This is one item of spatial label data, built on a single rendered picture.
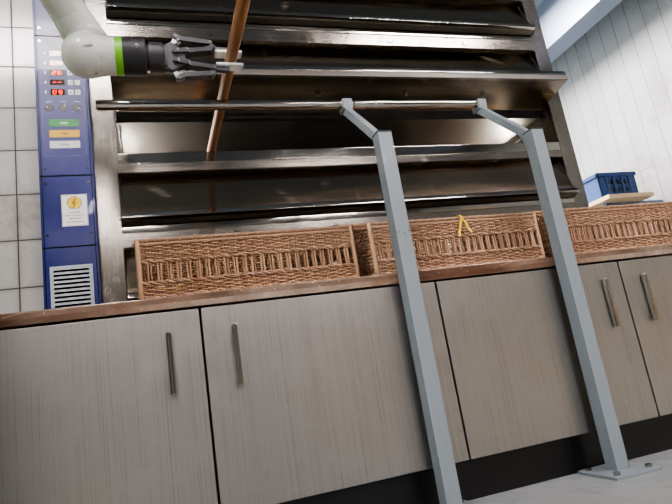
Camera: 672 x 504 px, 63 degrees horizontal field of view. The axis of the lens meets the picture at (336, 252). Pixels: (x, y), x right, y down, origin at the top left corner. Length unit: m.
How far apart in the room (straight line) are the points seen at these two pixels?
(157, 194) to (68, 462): 0.97
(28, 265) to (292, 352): 0.95
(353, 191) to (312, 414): 0.99
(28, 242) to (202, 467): 0.98
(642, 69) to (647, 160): 0.73
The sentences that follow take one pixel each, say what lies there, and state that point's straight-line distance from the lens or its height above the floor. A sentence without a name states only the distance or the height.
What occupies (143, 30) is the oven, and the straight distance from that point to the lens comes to 2.24.
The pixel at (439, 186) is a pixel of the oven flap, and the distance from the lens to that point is 2.20.
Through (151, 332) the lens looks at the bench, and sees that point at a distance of 1.28.
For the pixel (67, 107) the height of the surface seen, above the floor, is 1.33.
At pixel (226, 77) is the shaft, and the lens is 1.59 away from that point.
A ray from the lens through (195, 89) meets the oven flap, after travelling 2.03.
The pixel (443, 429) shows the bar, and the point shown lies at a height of 0.19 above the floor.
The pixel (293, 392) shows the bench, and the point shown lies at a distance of 1.30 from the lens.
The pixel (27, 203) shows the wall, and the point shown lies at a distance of 1.97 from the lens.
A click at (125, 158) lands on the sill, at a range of 1.99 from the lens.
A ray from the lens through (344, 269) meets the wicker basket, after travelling 1.43.
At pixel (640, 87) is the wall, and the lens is 5.23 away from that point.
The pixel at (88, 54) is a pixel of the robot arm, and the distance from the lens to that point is 1.49.
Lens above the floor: 0.35
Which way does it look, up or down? 12 degrees up
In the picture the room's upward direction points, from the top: 9 degrees counter-clockwise
